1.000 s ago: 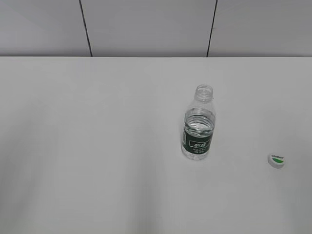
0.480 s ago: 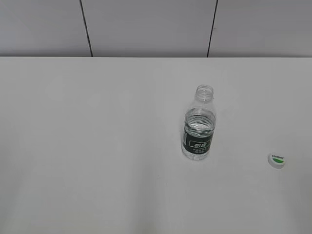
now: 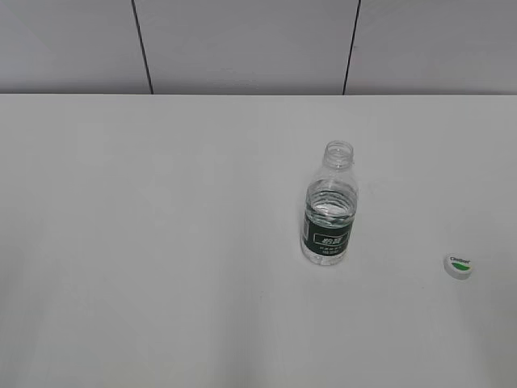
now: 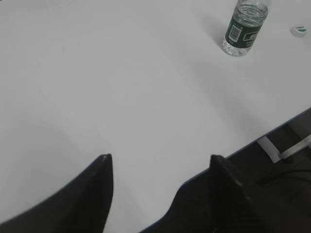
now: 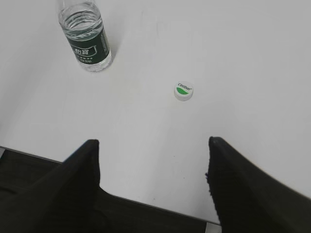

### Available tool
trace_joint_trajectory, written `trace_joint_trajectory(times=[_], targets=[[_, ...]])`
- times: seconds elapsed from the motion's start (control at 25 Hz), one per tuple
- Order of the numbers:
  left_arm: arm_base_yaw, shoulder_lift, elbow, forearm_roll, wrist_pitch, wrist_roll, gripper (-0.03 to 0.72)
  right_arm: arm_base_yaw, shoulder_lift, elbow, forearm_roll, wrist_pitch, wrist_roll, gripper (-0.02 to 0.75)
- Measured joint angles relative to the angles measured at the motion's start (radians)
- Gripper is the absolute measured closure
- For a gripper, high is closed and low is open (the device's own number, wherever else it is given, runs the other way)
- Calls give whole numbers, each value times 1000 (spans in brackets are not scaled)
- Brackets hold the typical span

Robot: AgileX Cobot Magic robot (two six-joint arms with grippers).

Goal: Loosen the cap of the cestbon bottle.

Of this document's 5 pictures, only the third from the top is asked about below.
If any white green bottle cap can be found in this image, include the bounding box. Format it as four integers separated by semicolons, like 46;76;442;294
443;254;473;280

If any clear water bottle green label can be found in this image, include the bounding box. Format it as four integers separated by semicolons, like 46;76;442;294
301;141;359;266

